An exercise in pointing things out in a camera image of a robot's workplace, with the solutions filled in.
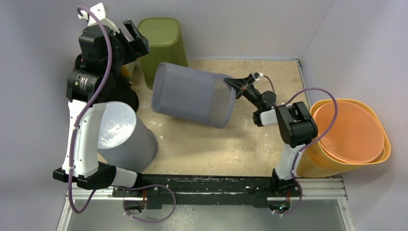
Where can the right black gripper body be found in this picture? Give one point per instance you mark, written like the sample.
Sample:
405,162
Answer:
243,86

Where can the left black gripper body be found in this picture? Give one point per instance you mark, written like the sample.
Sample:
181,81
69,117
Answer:
128,41

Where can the olive green waste bin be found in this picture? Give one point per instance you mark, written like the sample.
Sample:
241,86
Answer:
166,45

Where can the black ribbed waste bin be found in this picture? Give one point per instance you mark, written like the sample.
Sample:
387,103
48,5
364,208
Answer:
87,76

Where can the dark grey mesh bin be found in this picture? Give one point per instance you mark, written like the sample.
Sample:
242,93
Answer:
194,95

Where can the light grey smooth bucket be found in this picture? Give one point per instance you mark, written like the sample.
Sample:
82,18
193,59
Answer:
124,140

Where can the yellow mesh waste bin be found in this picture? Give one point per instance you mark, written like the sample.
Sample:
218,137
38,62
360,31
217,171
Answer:
315,163

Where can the orange smooth bucket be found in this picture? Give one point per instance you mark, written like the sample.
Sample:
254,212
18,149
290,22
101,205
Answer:
355,137

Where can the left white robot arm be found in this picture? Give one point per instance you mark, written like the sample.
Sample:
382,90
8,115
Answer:
81,163

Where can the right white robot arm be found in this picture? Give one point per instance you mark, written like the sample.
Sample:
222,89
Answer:
295,123

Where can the cream three-drawer mini cabinet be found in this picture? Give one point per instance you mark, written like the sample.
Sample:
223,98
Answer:
129,68

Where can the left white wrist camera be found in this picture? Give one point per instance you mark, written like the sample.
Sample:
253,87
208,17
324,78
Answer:
101,12

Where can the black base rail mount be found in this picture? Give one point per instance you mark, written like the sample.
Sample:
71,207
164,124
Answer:
161,189

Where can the aluminium frame rail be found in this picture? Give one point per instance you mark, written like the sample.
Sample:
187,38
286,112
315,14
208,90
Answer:
313,189

